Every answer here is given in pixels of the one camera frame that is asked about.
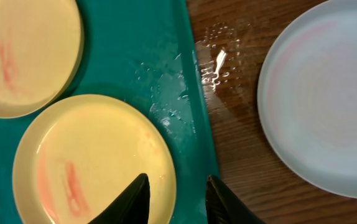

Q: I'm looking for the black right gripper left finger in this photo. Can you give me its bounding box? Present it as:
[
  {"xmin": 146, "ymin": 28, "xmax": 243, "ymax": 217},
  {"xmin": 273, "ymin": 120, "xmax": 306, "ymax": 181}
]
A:
[{"xmin": 89, "ymin": 173, "xmax": 151, "ymax": 224}]

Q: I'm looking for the light blue plate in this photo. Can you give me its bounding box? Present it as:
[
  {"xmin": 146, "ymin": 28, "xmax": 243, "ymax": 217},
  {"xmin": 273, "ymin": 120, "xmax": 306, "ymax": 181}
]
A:
[{"xmin": 257, "ymin": 0, "xmax": 357, "ymax": 198}]

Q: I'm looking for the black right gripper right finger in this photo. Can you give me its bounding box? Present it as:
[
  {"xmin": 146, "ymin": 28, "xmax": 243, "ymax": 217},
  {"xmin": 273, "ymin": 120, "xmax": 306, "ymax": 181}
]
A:
[{"xmin": 205, "ymin": 175, "xmax": 264, "ymax": 224}]

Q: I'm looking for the yellow plate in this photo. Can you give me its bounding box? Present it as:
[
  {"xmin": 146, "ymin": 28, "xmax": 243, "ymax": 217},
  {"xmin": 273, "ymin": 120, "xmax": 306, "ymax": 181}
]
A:
[
  {"xmin": 12, "ymin": 95, "xmax": 177, "ymax": 223},
  {"xmin": 0, "ymin": 0, "xmax": 85, "ymax": 119}
]

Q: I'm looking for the teal plastic tray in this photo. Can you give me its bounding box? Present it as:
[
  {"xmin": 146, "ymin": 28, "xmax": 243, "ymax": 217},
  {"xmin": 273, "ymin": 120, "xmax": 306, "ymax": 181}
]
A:
[{"xmin": 0, "ymin": 0, "xmax": 218, "ymax": 223}]

